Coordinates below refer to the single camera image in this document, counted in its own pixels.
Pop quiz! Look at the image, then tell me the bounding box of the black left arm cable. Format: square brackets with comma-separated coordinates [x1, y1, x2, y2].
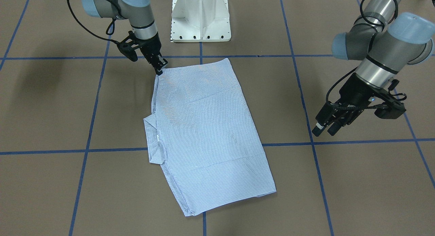
[325, 0, 399, 111]

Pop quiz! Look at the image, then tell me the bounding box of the white camera pillar with base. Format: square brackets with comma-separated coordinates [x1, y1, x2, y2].
[170, 0, 232, 43]

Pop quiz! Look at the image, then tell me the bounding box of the light blue striped shirt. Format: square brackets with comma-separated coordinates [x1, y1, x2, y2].
[143, 58, 276, 217]

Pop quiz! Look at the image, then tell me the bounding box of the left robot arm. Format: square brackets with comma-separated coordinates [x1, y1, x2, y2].
[312, 0, 434, 137]

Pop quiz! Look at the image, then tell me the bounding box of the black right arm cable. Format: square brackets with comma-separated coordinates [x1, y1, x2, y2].
[67, 0, 123, 45]

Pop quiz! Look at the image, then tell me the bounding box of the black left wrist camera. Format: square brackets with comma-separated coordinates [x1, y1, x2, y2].
[372, 80, 407, 120]

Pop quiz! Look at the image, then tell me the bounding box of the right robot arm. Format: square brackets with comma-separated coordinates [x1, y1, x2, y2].
[81, 0, 168, 75]

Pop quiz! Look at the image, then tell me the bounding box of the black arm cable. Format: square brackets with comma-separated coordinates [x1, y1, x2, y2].
[325, 0, 399, 111]
[67, 0, 123, 45]

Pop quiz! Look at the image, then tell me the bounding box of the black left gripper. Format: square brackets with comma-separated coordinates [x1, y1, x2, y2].
[311, 72, 380, 137]

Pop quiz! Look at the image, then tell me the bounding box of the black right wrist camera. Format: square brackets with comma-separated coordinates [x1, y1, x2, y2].
[117, 31, 140, 62]

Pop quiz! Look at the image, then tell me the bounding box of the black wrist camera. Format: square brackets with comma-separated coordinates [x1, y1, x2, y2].
[117, 31, 140, 62]
[372, 80, 407, 120]

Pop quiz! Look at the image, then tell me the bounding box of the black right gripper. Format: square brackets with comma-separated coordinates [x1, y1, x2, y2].
[139, 35, 168, 76]

